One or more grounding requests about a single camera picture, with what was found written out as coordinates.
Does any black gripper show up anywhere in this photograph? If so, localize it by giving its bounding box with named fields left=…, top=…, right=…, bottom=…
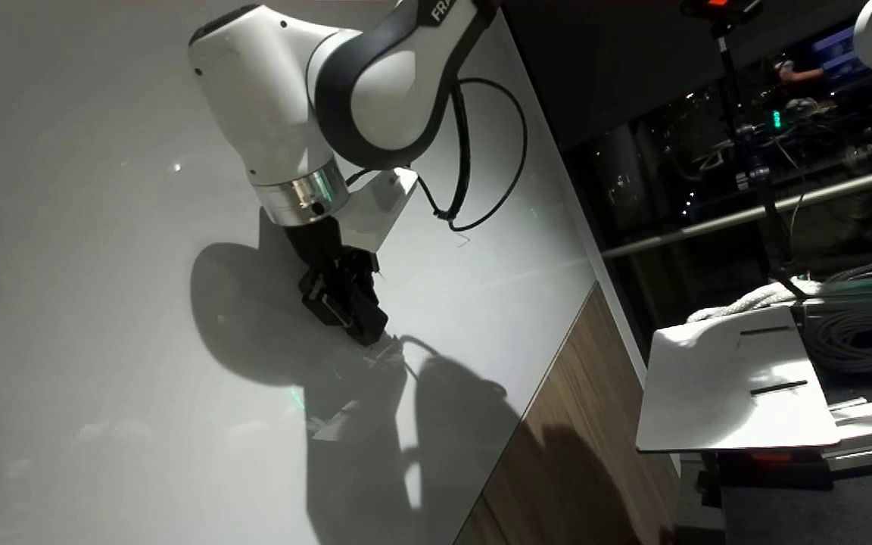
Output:
left=276, top=215, right=380, bottom=327

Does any black felt board eraser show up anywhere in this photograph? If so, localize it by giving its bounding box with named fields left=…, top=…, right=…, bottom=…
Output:
left=297, top=265, right=389, bottom=347

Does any lit blue monitor screen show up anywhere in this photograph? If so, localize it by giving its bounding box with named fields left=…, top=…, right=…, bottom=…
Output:
left=805, top=22, right=872, bottom=86

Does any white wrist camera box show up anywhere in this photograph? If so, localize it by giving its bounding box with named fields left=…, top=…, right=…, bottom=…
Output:
left=337, top=165, right=420, bottom=253

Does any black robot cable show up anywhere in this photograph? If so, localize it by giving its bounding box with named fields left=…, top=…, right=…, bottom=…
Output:
left=420, top=77, right=530, bottom=235

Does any long silver metal rail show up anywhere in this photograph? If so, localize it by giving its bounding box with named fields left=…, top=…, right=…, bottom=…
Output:
left=599, top=158, right=872, bottom=265

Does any grey green cable coil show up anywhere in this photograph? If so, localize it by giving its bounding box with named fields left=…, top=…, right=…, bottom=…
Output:
left=797, top=275, right=872, bottom=379

